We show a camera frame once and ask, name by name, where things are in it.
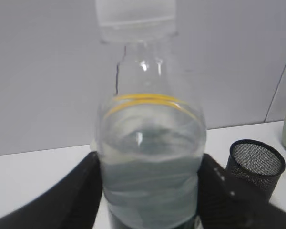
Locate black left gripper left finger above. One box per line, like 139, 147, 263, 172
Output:
0, 152, 102, 229

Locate black mesh pen holder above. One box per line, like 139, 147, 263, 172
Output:
226, 139, 286, 201

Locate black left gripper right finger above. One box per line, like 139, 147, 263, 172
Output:
197, 154, 286, 229

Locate clear water bottle green label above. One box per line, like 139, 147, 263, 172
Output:
96, 0, 206, 229

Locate pale green wavy glass plate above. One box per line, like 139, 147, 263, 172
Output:
89, 139, 98, 152

